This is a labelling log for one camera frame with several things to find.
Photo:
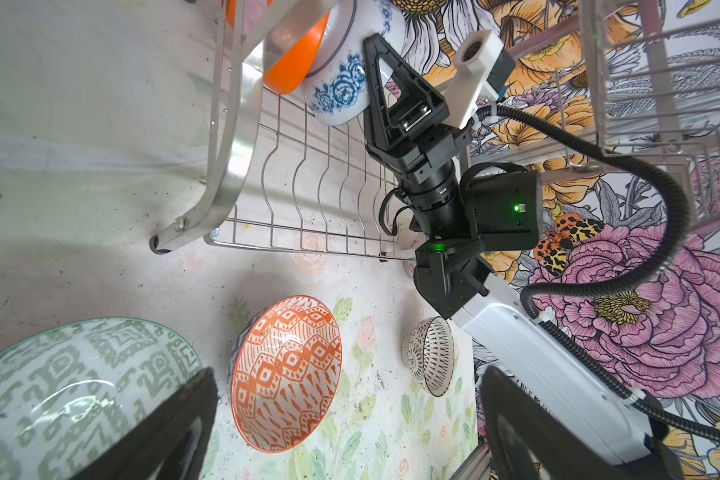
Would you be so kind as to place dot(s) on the white brown lattice bowl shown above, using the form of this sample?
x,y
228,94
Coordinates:
x,y
428,350

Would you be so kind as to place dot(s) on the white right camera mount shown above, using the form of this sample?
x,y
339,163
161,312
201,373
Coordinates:
x,y
482,69

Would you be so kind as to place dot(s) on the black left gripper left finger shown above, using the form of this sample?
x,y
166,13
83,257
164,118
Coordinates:
x,y
170,443

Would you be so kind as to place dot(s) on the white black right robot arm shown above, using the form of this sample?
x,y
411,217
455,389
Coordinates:
x,y
549,407

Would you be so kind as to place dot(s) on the orange patterned bowl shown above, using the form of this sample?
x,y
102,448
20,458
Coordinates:
x,y
284,372

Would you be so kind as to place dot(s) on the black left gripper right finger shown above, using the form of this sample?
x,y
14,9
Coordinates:
x,y
519,430

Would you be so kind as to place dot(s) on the green patterned bowl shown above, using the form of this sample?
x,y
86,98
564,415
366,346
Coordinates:
x,y
70,393

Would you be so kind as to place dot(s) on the plain orange bowl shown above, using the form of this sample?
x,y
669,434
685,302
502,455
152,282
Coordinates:
x,y
288,73

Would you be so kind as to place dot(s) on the steel two-tier dish rack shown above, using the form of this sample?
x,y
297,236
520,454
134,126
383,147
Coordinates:
x,y
639,77

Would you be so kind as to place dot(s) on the blue floral bowl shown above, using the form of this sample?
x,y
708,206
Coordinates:
x,y
335,87

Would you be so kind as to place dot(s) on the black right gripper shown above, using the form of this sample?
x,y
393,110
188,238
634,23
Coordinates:
x,y
403,133

